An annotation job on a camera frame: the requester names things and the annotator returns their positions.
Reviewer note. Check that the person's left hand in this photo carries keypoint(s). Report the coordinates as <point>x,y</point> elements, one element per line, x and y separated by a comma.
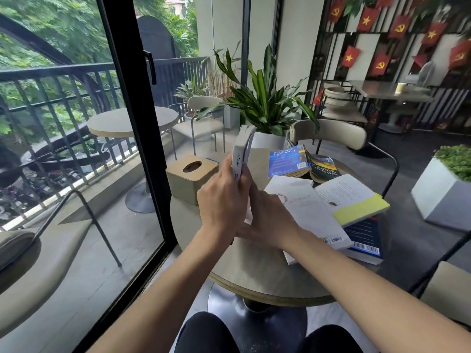
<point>217,202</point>

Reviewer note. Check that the person's right hand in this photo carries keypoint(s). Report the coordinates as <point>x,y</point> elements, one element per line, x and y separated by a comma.
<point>274,224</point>

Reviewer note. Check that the person's left thumb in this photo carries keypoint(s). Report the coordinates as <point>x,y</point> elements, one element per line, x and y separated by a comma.
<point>245,185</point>

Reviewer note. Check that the person's right thumb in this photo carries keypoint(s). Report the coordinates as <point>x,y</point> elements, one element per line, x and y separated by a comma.
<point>257,200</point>

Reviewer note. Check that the thick white book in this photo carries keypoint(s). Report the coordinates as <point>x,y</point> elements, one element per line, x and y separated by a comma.
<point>243,147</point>

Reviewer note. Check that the person's right forearm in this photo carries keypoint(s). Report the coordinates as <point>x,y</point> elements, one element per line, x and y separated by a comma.
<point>368,286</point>

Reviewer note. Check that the person's left forearm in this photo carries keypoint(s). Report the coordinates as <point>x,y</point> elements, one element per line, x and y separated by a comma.
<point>162,294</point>

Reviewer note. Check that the blue cover book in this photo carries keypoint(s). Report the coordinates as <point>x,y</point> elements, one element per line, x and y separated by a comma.
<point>286,163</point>

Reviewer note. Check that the large white paperback book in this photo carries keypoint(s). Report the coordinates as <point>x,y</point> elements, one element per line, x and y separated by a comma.
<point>312,213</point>

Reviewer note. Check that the wooden tissue box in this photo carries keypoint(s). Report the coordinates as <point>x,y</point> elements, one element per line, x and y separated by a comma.
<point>187,181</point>

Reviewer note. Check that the dark cover book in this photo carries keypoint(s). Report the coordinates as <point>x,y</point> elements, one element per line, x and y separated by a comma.
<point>323,167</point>

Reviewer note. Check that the green plant in white pot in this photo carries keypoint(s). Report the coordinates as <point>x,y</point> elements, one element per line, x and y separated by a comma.
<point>266,95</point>

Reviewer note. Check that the open book with yellow edge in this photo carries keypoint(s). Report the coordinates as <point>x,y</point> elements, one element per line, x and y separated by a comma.
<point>353,200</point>

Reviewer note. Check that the dry plant in white pot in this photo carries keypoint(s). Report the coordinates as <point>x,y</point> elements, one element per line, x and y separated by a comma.
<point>226,88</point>

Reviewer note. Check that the small green potted plant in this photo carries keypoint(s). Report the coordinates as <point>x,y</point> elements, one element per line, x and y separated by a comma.
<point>189,91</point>

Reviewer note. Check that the dark blue book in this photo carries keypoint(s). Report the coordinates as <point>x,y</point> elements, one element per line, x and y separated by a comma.
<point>366,238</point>

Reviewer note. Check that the black round table base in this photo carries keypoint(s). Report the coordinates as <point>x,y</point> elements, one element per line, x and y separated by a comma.
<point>257,323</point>

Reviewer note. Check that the beige round-back chair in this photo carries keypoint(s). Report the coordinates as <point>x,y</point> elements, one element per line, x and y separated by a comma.
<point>342,102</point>

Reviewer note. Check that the round outdoor table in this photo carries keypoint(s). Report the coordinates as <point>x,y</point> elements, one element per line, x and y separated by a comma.
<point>121,123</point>

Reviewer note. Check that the person's left leg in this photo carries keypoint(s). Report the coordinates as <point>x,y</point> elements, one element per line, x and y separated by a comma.
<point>206,336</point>

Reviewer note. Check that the person's leg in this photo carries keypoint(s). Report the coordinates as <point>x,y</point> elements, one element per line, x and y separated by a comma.
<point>206,336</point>
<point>331,341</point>

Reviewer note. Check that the black metal partition screen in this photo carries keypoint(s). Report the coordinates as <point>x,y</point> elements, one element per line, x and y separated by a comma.
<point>331,51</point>

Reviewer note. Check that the person's right leg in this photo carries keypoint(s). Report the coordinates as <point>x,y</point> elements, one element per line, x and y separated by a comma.
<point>331,341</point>

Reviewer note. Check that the grey indoor table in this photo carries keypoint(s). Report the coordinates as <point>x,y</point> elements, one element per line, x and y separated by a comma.
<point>386,92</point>

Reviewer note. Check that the dark arched panel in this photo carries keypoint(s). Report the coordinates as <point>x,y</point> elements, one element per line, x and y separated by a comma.
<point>156,38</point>

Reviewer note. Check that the white planter with green shrub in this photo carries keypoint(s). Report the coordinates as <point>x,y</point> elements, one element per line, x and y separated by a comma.
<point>447,187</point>

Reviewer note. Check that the black balcony railing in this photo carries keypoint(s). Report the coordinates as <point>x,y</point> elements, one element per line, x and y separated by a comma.
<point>55,106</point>

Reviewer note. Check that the beige chair with black legs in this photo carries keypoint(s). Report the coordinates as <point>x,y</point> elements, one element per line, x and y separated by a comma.
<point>447,286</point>

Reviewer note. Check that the beige cushioned outdoor chair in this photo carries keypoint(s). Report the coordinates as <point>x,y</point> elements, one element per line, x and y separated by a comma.
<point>40,268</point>

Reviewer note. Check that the beige chair with black frame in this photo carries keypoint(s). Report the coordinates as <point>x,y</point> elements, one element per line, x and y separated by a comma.
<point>331,134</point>

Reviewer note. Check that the black sliding door frame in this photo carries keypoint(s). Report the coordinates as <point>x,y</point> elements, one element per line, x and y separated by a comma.
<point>147,150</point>

